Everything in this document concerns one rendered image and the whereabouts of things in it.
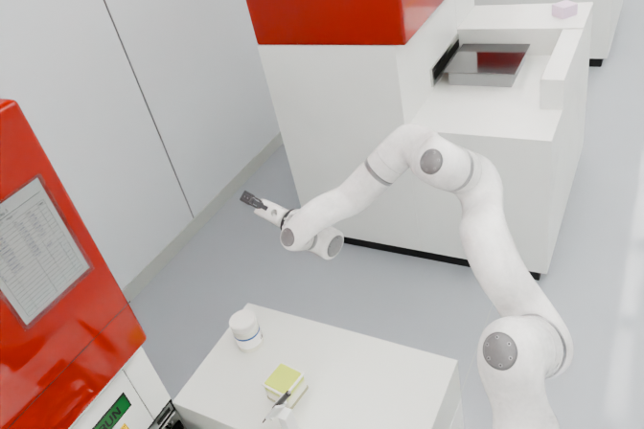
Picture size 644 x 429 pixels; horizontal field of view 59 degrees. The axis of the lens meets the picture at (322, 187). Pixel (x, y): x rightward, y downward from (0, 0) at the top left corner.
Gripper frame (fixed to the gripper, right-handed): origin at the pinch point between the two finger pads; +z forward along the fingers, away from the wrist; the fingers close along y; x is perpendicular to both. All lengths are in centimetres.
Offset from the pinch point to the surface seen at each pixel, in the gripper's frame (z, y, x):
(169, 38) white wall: 174, 69, 57
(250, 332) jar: -24.0, -3.9, -30.0
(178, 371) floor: 69, 93, -90
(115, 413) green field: -20, -30, -56
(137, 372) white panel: -17, -27, -47
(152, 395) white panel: -18, -19, -52
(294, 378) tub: -44, -7, -31
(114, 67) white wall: 163, 42, 25
